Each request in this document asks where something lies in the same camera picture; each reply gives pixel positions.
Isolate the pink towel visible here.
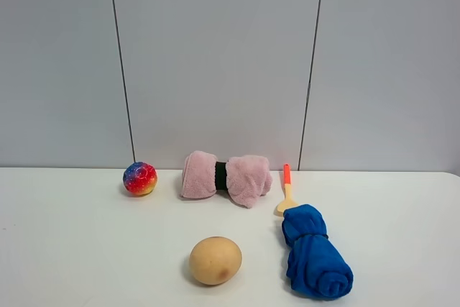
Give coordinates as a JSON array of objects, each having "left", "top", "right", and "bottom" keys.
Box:
[{"left": 180, "top": 150, "right": 272, "bottom": 209}]

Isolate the rainbow bumpy ball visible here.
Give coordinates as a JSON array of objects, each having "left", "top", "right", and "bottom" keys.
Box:
[{"left": 122, "top": 162, "right": 157, "bottom": 197}]

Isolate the tan potato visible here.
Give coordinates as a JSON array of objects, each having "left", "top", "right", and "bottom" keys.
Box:
[{"left": 188, "top": 237, "right": 242, "bottom": 285}]

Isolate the rolled blue cloth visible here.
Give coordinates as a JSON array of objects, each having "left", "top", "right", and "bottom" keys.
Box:
[{"left": 282, "top": 204, "right": 354, "bottom": 300}]

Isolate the wooden spoon orange handle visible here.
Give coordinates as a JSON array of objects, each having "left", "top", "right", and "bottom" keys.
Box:
[{"left": 276, "top": 164, "right": 298, "bottom": 216}]

